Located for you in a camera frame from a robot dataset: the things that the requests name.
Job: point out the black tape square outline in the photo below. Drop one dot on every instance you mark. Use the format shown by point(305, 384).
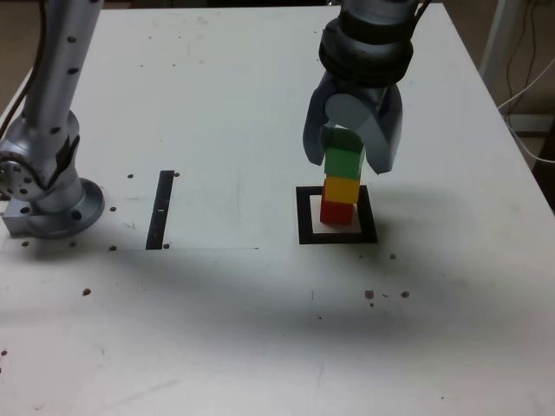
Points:
point(303, 216)

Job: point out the yellow cube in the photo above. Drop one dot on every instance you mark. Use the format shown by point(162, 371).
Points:
point(341, 190)

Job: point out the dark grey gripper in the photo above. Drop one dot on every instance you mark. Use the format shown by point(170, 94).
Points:
point(368, 97)

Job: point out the white metal post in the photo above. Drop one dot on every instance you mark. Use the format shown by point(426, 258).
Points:
point(494, 39)

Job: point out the black tape strip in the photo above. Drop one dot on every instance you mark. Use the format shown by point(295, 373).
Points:
point(158, 216)

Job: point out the grey box on floor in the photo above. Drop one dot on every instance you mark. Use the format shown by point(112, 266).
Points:
point(533, 123)

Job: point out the red cube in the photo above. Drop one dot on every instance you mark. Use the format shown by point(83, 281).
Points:
point(336, 214)

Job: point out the green cube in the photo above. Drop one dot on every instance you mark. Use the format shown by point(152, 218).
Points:
point(342, 162)

